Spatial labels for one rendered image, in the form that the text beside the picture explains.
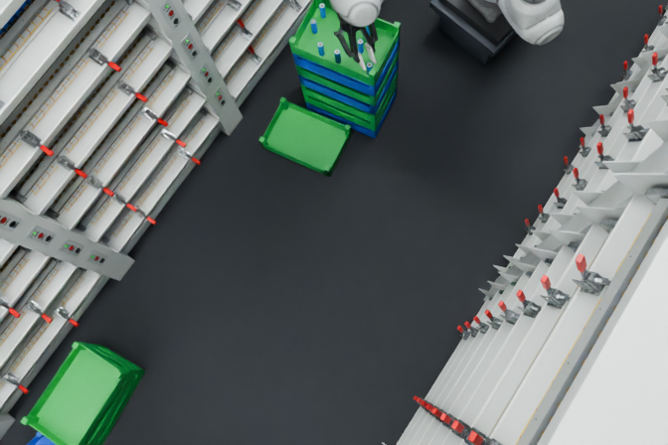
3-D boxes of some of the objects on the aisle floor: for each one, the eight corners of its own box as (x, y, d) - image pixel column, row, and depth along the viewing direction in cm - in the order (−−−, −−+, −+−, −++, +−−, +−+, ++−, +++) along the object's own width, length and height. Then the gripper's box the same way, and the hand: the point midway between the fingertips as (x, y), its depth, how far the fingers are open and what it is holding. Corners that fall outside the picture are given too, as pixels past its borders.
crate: (352, 132, 256) (351, 125, 248) (330, 177, 252) (328, 171, 244) (284, 104, 261) (281, 96, 253) (261, 147, 257) (257, 140, 249)
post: (243, 117, 261) (-1, -342, 93) (229, 135, 259) (-45, -299, 92) (204, 92, 265) (-96, -390, 98) (190, 110, 263) (-140, -350, 96)
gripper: (330, 25, 183) (353, 84, 201) (377, -5, 185) (396, 57, 203) (317, 14, 188) (341, 73, 206) (364, -16, 189) (383, 46, 208)
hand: (365, 57), depth 202 cm, fingers open, 3 cm apart
